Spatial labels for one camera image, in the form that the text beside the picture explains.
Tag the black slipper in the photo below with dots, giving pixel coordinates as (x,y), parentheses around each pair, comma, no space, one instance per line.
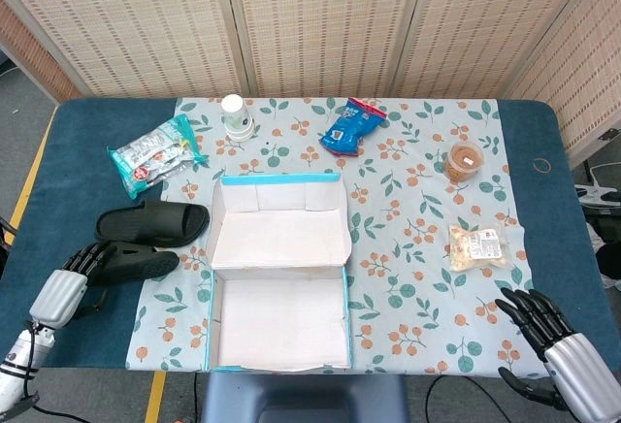
(140,263)
(150,221)

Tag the woven folding screen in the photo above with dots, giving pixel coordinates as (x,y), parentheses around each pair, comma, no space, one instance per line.
(320,25)

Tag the clear bag of beige snacks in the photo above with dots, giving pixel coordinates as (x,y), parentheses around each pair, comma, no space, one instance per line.
(478,247)

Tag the teal silver snack bag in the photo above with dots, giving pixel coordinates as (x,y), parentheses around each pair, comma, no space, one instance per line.
(153,153)

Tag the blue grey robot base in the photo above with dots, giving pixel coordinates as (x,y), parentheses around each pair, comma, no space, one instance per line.
(303,396)

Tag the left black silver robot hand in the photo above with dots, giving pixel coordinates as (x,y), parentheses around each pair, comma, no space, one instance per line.
(58,297)

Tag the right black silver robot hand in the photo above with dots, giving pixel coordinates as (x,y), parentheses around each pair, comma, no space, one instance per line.
(577,365)

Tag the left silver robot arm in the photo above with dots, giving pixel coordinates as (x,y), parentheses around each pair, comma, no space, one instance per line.
(19,365)

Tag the loose rubber band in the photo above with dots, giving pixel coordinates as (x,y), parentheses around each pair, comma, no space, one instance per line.
(533,166)

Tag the stacked floral paper cups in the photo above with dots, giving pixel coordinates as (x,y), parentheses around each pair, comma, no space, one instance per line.
(238,120)

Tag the floral patterned tablecloth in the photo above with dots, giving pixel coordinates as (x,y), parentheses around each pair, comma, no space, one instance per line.
(412,229)

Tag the blue snack bag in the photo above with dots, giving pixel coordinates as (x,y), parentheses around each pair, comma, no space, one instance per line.
(347,127)

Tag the white star chair base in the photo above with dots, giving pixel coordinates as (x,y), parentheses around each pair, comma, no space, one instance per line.
(599,192)

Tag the clear jar of rubber bands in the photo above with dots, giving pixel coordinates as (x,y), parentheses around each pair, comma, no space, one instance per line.
(465,161)

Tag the blue shoe box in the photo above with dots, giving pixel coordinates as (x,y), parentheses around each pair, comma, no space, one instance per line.
(281,321)

